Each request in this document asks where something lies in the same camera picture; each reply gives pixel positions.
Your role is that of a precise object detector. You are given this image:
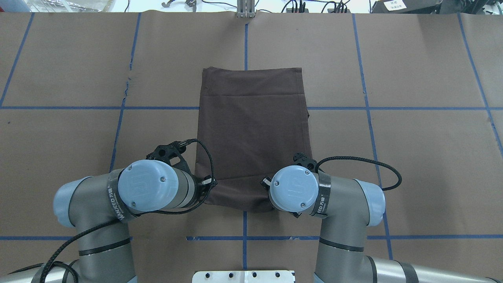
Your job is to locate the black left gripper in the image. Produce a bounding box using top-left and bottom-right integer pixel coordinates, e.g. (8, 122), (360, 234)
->
(191, 175), (218, 208)

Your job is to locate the dark brown t-shirt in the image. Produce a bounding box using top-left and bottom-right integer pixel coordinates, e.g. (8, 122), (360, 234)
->
(196, 67), (312, 213)

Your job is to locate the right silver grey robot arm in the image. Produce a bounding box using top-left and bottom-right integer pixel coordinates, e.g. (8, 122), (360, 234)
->
(261, 165), (497, 283)

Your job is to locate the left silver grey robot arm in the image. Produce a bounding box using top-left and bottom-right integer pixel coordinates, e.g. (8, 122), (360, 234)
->
(1, 160), (216, 283)

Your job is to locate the brown paper table cover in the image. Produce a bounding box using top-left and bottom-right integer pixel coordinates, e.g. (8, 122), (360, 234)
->
(1, 11), (502, 279)

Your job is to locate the black labelled box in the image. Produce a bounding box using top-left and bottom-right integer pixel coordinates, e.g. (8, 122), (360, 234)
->
(371, 0), (442, 14)

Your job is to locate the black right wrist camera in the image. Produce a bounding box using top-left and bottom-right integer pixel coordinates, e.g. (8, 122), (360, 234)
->
(293, 152), (317, 172)

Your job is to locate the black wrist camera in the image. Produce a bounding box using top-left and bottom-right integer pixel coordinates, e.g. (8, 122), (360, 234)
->
(146, 140), (192, 175)
(293, 152), (317, 172)

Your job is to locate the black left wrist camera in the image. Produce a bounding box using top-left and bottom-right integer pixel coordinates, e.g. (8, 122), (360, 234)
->
(146, 140), (192, 175)

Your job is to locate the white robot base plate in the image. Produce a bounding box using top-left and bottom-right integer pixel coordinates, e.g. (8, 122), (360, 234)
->
(192, 270), (296, 283)

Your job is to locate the black right braided cable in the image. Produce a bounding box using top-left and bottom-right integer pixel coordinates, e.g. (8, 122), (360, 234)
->
(315, 156), (402, 192)

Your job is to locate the black braided cable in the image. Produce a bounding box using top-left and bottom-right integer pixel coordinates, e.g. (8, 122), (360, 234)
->
(8, 138), (218, 283)
(315, 156), (402, 192)

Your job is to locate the grey metal clamp bracket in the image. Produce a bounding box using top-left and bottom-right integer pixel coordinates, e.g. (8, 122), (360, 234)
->
(237, 0), (257, 18)

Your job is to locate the black left braided cable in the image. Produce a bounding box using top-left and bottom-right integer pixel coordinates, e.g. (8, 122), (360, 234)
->
(8, 138), (218, 283)

